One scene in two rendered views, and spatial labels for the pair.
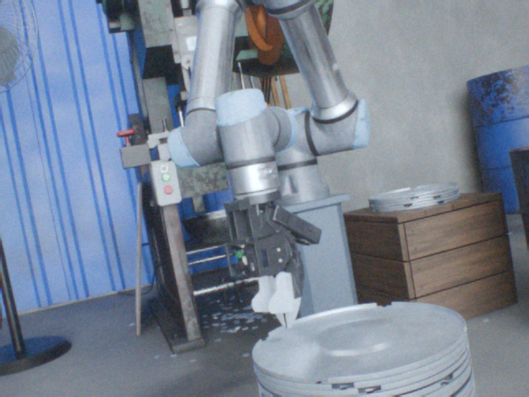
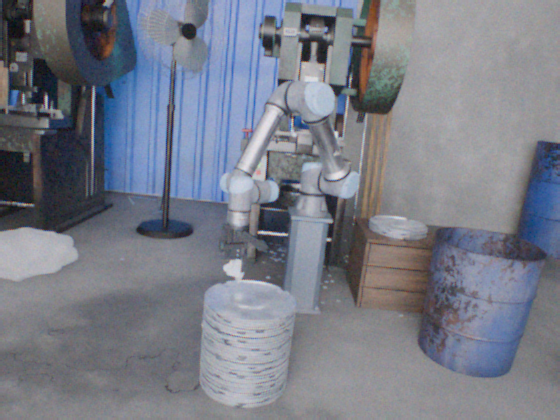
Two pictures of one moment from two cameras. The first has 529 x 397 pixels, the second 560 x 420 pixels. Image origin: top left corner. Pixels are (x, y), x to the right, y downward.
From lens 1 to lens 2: 0.78 m
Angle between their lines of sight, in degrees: 20
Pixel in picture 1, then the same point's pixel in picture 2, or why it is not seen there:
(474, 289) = (403, 296)
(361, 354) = (240, 307)
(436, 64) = (525, 116)
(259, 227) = (233, 238)
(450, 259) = (393, 273)
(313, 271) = (298, 253)
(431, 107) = (507, 148)
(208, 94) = (245, 162)
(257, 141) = (240, 203)
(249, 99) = (241, 184)
